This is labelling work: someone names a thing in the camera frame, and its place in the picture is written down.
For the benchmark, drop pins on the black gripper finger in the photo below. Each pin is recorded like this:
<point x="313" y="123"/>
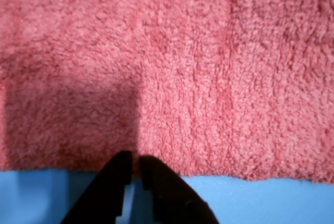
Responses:
<point x="104" y="190"/>
<point x="172" y="198"/>

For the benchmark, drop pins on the orange terry towel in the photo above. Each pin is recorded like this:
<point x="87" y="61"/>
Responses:
<point x="182" y="64"/>

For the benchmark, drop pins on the smooth flat desk mat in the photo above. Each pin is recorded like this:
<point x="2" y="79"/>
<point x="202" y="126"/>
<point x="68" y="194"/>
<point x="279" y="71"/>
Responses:
<point x="261" y="203"/>

